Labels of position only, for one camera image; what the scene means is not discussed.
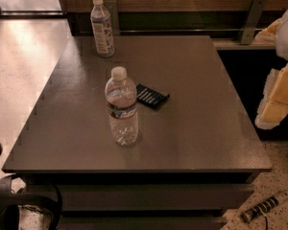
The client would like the black office chair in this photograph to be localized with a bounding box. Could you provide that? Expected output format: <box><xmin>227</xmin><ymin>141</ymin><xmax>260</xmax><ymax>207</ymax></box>
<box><xmin>0</xmin><ymin>138</ymin><xmax>63</xmax><ymax>230</ymax></box>

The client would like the blue labelled plastic bottle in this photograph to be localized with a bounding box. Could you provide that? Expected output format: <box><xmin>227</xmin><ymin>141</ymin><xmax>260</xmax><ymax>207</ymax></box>
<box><xmin>90</xmin><ymin>0</ymin><xmax>115</xmax><ymax>58</ymax></box>

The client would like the grey drawer cabinet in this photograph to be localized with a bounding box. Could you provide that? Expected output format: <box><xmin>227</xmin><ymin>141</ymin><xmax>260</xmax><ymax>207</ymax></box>
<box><xmin>4</xmin><ymin>36</ymin><xmax>272</xmax><ymax>230</ymax></box>

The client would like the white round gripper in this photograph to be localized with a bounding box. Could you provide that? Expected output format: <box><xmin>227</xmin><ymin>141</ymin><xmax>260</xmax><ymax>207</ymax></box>
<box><xmin>253</xmin><ymin>10</ymin><xmax>288</xmax><ymax>129</ymax></box>

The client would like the white power strip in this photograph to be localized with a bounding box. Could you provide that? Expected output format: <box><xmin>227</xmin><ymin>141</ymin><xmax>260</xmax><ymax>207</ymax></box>
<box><xmin>241</xmin><ymin>191</ymin><xmax>288</xmax><ymax>223</ymax></box>

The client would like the black power cable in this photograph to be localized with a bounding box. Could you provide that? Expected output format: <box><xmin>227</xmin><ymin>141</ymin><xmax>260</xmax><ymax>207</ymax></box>
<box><xmin>258</xmin><ymin>192</ymin><xmax>288</xmax><ymax>230</ymax></box>

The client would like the black snack packet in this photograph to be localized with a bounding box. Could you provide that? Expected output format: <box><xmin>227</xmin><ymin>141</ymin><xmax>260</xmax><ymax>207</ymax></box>
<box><xmin>136</xmin><ymin>84</ymin><xmax>170</xmax><ymax>109</ymax></box>

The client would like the grey metal bracket behind bottle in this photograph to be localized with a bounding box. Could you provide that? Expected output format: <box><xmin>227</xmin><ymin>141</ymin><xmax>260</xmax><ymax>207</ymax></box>
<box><xmin>105</xmin><ymin>0</ymin><xmax>120</xmax><ymax>35</ymax></box>

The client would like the clear water bottle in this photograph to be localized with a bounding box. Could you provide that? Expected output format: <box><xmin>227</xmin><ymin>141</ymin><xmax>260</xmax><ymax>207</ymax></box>
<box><xmin>105</xmin><ymin>66</ymin><xmax>138</xmax><ymax>147</ymax></box>

